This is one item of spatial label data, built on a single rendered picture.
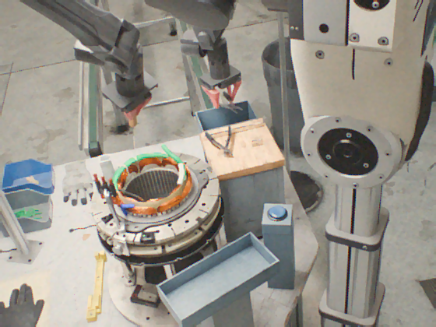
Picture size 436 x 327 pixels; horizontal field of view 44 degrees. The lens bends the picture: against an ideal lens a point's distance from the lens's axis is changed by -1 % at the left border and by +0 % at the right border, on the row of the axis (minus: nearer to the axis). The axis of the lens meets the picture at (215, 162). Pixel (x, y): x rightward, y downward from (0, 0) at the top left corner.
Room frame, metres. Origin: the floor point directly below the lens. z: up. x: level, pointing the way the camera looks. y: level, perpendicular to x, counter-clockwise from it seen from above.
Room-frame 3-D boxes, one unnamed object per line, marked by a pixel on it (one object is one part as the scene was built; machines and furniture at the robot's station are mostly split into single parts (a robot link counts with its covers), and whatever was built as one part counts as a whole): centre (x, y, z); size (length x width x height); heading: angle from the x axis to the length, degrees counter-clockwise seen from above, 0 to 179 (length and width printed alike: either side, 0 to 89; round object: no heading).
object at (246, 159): (1.16, -0.07, 1.05); 0.20 x 0.19 x 0.02; 8
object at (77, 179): (1.45, 0.48, 0.79); 0.24 x 0.12 x 0.02; 5
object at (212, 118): (1.32, -0.05, 0.92); 0.17 x 0.11 x 0.28; 98
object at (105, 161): (1.05, 0.27, 1.14); 0.03 x 0.03 x 0.09; 11
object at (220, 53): (1.32, -0.05, 1.28); 0.07 x 0.06 x 0.07; 58
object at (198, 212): (0.99, 0.16, 1.09); 0.32 x 0.32 x 0.01
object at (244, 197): (1.16, -0.07, 0.91); 0.19 x 0.19 x 0.26; 8
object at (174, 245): (0.86, 0.10, 1.06); 0.09 x 0.04 x 0.01; 101
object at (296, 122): (2.51, -0.52, 0.28); 0.38 x 0.37 x 0.56; 95
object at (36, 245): (1.17, 0.62, 0.78); 0.09 x 0.09 x 0.01; 70
